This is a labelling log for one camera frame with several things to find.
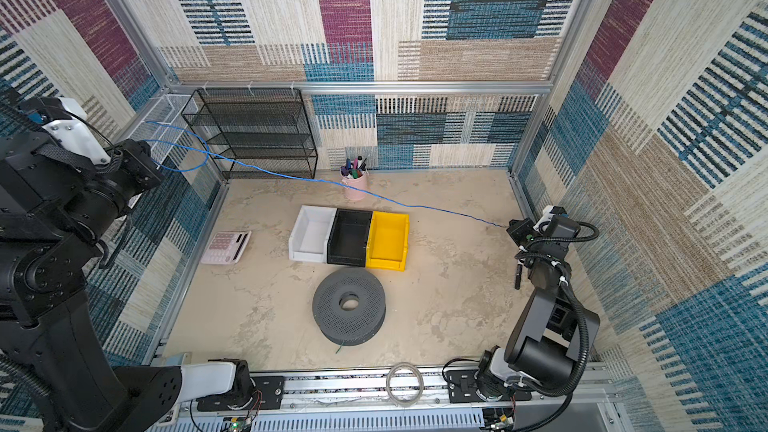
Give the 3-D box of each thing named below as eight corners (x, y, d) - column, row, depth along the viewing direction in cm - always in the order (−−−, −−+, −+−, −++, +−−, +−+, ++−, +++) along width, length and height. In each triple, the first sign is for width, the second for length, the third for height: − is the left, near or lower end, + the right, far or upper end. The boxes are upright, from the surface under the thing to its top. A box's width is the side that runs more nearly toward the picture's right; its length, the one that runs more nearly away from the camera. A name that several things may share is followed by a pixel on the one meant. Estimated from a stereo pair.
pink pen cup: (343, 200, 114) (339, 178, 104) (345, 179, 121) (342, 156, 111) (366, 200, 114) (364, 178, 104) (367, 179, 121) (365, 156, 111)
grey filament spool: (312, 345, 82) (307, 338, 77) (322, 274, 95) (318, 265, 90) (386, 345, 82) (386, 338, 77) (386, 274, 95) (386, 264, 90)
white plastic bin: (291, 265, 97) (285, 253, 91) (302, 218, 109) (297, 205, 103) (330, 265, 97) (327, 253, 91) (337, 218, 108) (334, 205, 103)
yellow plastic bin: (364, 269, 96) (363, 259, 91) (372, 222, 108) (371, 210, 102) (405, 273, 95) (406, 263, 90) (409, 225, 107) (410, 213, 101)
